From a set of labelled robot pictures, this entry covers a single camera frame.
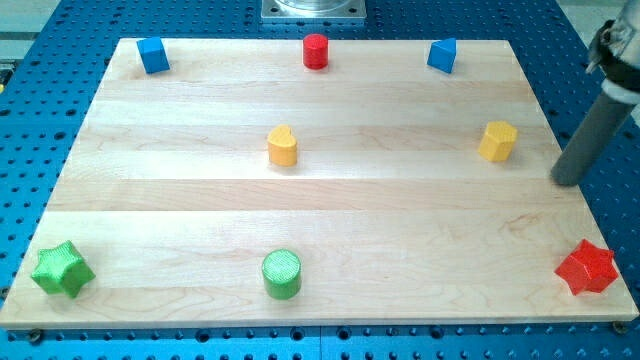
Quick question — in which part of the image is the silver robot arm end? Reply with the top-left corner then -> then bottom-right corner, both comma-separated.
585,0 -> 639,105

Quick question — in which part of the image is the blue cube block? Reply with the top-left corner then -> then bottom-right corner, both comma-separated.
136,37 -> 170,74

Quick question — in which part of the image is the red star block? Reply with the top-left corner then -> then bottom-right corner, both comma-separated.
554,239 -> 619,296

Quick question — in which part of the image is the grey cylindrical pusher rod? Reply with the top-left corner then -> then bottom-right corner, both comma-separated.
551,91 -> 639,186

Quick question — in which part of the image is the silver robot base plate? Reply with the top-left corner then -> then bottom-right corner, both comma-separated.
261,0 -> 367,20

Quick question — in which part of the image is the yellow hexagon block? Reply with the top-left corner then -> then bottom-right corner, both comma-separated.
478,121 -> 518,162

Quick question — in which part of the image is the blue triangle block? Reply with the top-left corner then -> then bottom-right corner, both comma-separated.
427,38 -> 457,74

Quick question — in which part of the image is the light wooden board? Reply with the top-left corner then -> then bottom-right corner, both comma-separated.
1,39 -> 638,329

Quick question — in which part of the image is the green cylinder block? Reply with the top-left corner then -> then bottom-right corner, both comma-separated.
261,249 -> 302,300

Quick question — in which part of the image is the yellow heart block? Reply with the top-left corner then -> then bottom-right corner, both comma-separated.
267,124 -> 297,167

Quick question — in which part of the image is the red cylinder block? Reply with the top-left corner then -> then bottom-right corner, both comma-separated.
302,34 -> 329,70

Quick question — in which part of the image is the green star block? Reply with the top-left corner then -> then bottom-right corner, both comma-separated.
31,241 -> 96,299

